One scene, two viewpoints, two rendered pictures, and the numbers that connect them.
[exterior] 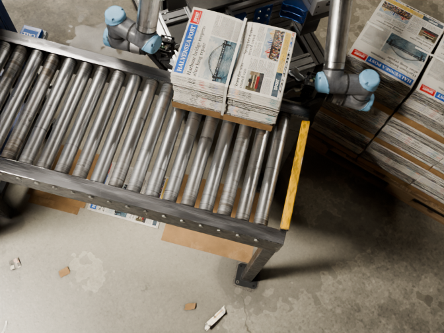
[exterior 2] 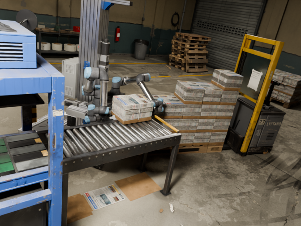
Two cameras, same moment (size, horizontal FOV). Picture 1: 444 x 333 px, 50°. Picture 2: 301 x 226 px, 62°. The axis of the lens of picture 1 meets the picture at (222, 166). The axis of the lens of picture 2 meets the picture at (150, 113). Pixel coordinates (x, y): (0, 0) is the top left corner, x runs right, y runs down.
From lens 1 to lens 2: 2.05 m
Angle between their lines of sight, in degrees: 52
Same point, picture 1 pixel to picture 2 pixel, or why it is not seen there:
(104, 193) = (132, 145)
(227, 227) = (167, 137)
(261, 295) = (174, 193)
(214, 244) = (147, 191)
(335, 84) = (155, 102)
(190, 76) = (131, 104)
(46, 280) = not seen: outside the picture
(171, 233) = (131, 197)
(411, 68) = not seen: hidden behind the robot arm
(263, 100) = (149, 104)
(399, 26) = not seen: hidden behind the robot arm
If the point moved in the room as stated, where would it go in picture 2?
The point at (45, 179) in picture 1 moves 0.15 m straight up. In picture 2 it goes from (113, 149) to (114, 134)
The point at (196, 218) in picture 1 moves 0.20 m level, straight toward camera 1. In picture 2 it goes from (159, 138) to (174, 147)
